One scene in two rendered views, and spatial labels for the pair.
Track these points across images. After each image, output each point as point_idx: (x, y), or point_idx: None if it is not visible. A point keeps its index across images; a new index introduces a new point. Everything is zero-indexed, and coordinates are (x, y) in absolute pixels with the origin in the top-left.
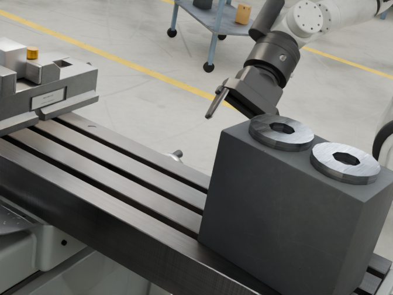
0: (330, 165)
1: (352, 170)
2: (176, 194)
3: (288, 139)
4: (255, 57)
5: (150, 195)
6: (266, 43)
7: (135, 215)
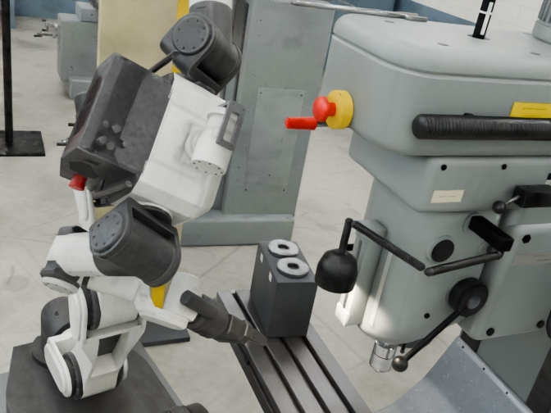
0: (296, 247)
1: (289, 243)
2: (291, 362)
3: (298, 261)
4: (226, 312)
5: (308, 367)
6: (216, 305)
7: (327, 359)
